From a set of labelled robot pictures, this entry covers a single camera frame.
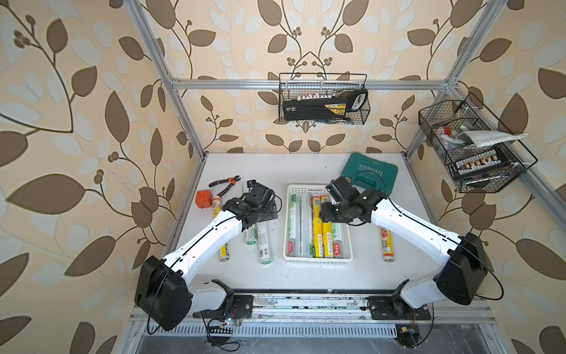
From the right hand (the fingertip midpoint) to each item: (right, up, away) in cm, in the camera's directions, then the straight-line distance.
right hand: (325, 215), depth 82 cm
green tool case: (+24, +17, +26) cm, 39 cm away
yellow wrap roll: (-2, -8, +7) cm, 11 cm away
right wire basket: (+46, +36, +2) cm, 58 cm away
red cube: (-52, +4, +15) cm, 54 cm away
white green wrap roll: (+6, -11, +5) cm, 13 cm away
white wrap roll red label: (-12, -5, +9) cm, 16 cm away
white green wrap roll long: (-24, -12, +3) cm, 27 cm away
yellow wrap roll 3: (+25, -15, +3) cm, 29 cm away
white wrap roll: (-6, -6, +9) cm, 13 cm away
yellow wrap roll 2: (+2, -9, +6) cm, 11 cm away
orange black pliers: (-42, +12, +27) cm, 51 cm away
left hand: (-23, +2, 0) cm, 23 cm away
